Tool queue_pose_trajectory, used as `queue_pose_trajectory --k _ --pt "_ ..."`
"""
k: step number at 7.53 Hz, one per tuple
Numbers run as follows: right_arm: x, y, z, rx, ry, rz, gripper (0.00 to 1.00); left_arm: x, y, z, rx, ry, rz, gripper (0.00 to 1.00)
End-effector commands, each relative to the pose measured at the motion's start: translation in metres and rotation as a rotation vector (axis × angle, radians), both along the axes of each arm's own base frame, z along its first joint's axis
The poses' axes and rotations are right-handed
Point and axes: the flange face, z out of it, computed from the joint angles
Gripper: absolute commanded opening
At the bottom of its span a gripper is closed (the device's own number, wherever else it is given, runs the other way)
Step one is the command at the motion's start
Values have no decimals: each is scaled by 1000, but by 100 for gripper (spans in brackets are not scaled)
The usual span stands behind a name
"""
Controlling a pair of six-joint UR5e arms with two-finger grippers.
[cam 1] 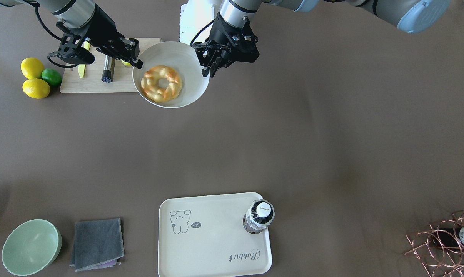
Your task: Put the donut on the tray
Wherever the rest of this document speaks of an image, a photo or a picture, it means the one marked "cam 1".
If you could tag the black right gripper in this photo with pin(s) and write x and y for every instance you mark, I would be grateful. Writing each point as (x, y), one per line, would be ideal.
(100, 31)

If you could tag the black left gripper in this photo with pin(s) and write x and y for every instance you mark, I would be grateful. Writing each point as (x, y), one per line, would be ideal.
(221, 31)

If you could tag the light grey round plate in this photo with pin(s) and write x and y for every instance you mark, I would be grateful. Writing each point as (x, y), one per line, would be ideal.
(183, 59)

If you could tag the glazed twisted ring donut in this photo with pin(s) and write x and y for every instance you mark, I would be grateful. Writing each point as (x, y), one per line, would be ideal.
(161, 83)

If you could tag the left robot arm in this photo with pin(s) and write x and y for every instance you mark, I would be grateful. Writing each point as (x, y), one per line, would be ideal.
(408, 16)

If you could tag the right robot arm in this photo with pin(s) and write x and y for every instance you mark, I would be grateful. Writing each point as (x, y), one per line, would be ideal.
(83, 21)

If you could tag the dark tea bottle on tray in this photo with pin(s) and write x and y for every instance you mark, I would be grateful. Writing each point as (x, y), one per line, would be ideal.
(258, 217)

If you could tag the cream rabbit serving tray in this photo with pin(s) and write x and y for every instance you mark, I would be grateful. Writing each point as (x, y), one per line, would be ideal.
(203, 236)

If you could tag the halved lemon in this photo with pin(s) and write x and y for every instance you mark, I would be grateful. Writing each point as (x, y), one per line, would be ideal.
(126, 62)

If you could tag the wooden cutting board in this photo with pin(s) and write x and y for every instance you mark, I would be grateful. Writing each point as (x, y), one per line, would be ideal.
(92, 83)

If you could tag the steel muddler black tip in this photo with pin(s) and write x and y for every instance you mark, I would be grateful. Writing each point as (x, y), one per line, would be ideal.
(108, 70)

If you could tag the yellow plastic knife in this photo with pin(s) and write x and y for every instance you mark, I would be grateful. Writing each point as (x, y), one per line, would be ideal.
(81, 68)

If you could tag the green lime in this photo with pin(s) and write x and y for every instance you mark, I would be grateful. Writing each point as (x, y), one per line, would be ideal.
(52, 77)

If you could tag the whole lemon rear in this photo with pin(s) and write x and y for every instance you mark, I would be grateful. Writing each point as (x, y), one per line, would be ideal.
(32, 68)

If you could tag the whole lemon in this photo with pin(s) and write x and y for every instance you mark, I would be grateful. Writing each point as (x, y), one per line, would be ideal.
(32, 68)
(36, 88)

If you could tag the whole lemon front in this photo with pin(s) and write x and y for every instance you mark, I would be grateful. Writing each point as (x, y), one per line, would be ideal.
(36, 88)

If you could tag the dark grey folded cloth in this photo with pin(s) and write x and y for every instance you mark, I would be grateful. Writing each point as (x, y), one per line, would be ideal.
(97, 244)

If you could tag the mint green bowl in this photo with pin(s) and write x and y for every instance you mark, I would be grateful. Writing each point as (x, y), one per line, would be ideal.
(31, 247)

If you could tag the tea bottle in rack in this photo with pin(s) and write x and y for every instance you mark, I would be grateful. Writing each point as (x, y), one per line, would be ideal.
(463, 238)

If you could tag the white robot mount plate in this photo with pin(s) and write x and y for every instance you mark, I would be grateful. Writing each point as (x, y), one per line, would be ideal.
(195, 15)

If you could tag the copper wire bottle rack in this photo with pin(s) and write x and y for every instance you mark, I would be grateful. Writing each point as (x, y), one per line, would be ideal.
(438, 248)

